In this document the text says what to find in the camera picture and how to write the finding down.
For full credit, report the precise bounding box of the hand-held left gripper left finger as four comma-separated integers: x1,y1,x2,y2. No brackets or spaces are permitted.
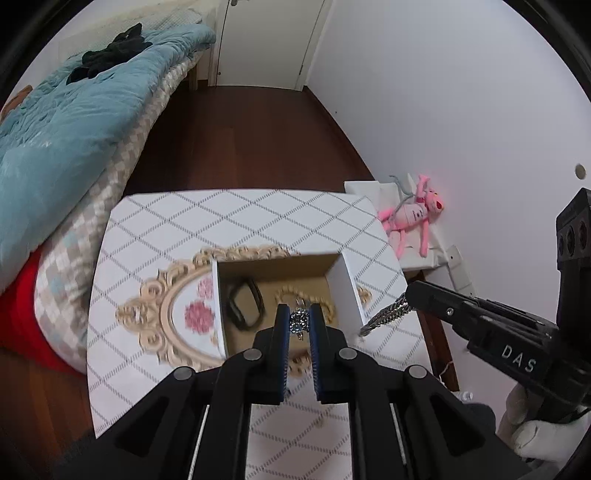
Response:
55,304,292,480

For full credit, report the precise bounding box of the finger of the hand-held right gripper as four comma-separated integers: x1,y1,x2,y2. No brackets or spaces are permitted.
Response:
405,280,557,344

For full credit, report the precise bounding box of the white wall outlet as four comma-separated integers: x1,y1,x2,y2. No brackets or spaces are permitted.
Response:
445,244,474,297

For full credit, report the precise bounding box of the white quilted pillow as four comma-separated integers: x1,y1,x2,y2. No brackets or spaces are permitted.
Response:
137,0,205,34

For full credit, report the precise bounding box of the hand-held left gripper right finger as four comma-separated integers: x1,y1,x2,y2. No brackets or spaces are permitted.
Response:
309,303,532,480

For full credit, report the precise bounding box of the red cloth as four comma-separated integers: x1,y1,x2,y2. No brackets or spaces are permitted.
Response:
0,244,88,376

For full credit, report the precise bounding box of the grey cord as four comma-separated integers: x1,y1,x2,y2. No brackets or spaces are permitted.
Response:
389,174,419,206

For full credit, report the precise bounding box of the black bracelet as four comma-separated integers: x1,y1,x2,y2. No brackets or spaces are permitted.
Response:
228,279,265,331

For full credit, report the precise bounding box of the white diamond-pattern tablecloth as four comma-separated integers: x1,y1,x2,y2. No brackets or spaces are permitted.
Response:
86,188,445,440

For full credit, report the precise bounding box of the checkered bed mattress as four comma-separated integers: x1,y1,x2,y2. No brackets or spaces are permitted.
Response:
34,59,200,376

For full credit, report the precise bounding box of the black clothing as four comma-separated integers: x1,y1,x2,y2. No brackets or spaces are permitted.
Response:
65,23,153,86

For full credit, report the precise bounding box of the white door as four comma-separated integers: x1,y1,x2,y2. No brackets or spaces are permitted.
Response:
216,0,334,92

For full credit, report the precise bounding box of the person's right hand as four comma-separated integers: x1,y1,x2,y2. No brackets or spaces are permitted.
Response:
497,382,579,468

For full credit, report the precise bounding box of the ornate gold oval frame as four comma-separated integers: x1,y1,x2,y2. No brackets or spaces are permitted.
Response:
115,244,373,377

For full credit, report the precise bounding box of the light blue quilt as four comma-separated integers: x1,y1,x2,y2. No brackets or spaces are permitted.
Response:
0,23,217,294

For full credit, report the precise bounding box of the pink plush toy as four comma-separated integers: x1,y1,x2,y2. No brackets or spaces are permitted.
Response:
379,174,447,258

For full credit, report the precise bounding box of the beige bead necklace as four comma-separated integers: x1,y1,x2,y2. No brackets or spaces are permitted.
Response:
273,285,336,326

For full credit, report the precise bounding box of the white cardboard jewelry box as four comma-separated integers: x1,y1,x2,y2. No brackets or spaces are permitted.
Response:
211,251,371,361

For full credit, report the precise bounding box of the white-topped wooden side table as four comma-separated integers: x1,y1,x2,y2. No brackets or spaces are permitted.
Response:
344,173,463,394

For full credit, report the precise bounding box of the silver chain necklace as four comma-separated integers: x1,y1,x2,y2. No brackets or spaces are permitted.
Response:
358,291,411,339

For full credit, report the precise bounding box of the silver crystal jewelry piece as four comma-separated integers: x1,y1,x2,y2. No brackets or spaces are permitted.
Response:
289,306,311,341

